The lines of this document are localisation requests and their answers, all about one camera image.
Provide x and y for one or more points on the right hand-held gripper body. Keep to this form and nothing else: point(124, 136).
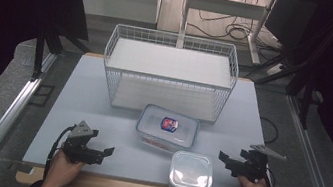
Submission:
point(255, 166)

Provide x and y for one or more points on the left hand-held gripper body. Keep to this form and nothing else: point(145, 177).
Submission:
point(78, 147)

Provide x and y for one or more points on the white square plastic container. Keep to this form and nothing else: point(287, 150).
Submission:
point(191, 173)

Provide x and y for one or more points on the clear food container blue lid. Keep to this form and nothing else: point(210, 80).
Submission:
point(167, 127)

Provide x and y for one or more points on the person's left hand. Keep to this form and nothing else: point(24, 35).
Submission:
point(62, 169)

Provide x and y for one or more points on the light grey table mat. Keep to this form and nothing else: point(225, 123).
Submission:
point(84, 107)

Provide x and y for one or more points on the white power strip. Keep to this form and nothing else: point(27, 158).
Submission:
point(275, 69)

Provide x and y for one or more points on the black metal stand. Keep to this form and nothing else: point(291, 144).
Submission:
point(40, 50)
point(308, 79)

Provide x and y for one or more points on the dark monitor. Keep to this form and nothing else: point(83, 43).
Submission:
point(287, 21)

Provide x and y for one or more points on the white desk frame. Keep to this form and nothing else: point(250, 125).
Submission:
point(225, 6)

